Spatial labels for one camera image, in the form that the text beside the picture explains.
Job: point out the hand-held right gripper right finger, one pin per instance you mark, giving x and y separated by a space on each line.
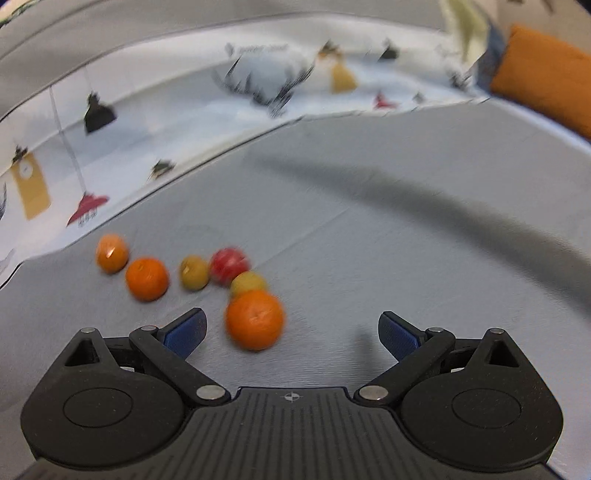
399 334

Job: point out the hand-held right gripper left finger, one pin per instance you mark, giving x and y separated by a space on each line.
184 334

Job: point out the yellow-green small fruit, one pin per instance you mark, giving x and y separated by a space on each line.
194 273
249 282

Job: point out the orange tangerine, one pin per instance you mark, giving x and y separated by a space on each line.
147 278
255 321
112 253

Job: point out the red small fruit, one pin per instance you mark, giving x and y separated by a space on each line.
229 266

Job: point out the grey bed sheet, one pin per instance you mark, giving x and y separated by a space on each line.
369 240

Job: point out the grey and white printed blanket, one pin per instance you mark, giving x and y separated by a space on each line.
152 134

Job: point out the orange pillow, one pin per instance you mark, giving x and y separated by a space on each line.
545 78

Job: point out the pale yellow cloth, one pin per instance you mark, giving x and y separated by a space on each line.
466 27

